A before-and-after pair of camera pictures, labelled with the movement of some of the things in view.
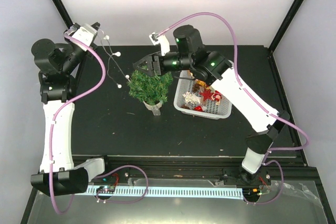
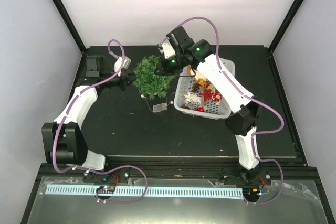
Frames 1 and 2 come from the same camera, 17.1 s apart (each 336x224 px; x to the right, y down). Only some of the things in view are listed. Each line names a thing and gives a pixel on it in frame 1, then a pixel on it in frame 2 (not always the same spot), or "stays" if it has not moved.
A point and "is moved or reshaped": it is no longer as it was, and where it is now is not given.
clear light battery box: [156, 112] to [160, 107]
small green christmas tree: [152, 91] is moved or reshaped
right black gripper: [149, 72] to [164, 70]
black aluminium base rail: [218, 170] stays
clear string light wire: [106, 46] to [171, 102]
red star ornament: [206, 94] stays
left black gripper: [91, 52] to [126, 81]
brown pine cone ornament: [196, 87] stays
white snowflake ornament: [191, 98] stays
